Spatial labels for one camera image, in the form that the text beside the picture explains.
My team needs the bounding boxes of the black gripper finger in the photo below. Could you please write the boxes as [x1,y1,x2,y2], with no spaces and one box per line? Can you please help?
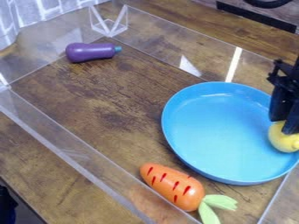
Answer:
[282,100,299,135]
[269,87,293,122]

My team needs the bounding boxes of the blue round plastic tray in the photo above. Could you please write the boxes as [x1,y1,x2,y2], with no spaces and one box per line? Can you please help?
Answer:
[162,82,299,186]

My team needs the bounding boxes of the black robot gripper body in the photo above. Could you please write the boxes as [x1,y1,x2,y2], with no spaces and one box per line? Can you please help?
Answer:
[266,57,299,101]

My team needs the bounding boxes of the white grid curtain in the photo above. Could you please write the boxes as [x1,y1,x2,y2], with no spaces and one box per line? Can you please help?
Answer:
[0,0,110,51]

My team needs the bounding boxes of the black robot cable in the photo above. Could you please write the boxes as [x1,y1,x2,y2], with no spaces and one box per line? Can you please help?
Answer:
[243,0,295,9]

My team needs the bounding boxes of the yellow toy lemon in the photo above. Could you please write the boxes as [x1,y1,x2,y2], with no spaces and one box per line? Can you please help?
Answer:
[267,121,299,153]

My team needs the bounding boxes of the black bar on background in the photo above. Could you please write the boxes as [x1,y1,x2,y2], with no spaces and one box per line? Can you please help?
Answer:
[216,1,297,33]

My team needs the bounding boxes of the clear acrylic enclosure wall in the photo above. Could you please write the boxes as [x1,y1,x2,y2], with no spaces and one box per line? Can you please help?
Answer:
[0,0,299,224]

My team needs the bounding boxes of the purple toy eggplant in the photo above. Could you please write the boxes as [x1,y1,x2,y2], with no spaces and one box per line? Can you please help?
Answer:
[66,43,123,63]

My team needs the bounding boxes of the orange toy carrot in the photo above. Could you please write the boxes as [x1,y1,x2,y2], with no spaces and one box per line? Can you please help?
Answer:
[139,163,238,224]

